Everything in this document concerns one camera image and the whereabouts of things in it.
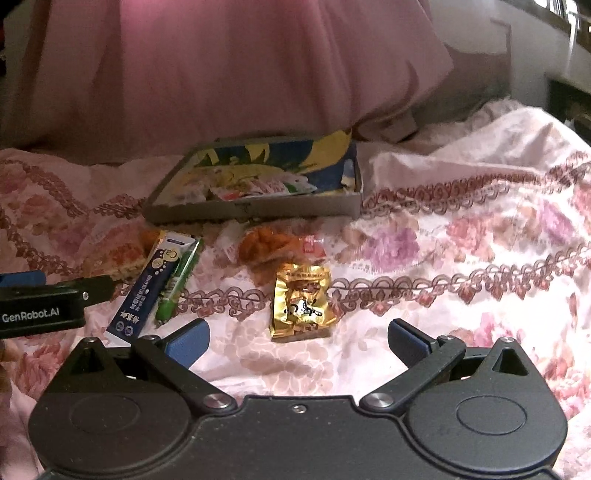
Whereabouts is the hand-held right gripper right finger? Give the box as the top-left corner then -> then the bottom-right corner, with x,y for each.
360,318 -> 532,414

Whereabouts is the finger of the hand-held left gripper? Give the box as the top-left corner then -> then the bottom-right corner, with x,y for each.
69,275 -> 117,307
0,271 -> 48,289

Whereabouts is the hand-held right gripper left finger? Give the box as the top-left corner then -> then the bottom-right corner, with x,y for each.
69,318 -> 236,414

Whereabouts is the clear cake packet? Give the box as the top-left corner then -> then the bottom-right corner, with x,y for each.
82,220 -> 160,283

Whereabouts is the dark blue stick packet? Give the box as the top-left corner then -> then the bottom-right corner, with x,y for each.
106,230 -> 195,345

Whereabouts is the green stick packet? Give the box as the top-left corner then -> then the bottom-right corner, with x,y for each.
154,237 -> 205,325

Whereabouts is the gold snack packet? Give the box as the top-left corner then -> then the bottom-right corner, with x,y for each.
269,262 -> 334,343

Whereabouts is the orange round fruit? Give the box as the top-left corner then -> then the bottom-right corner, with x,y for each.
237,225 -> 327,283

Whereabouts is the printed cardboard box tray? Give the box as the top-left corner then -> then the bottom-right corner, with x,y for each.
141,129 -> 364,228

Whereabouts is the floral pink blanket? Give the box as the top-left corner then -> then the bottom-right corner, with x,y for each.
0,99 -> 591,480

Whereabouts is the white red snack packet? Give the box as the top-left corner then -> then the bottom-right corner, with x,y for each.
205,176 -> 319,203

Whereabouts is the grey cushion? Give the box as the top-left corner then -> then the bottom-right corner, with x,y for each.
351,21 -> 514,144

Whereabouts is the dark cabinet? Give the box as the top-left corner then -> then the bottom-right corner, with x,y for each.
546,75 -> 591,136

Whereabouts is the window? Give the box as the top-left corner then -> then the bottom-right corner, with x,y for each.
531,0 -> 591,33

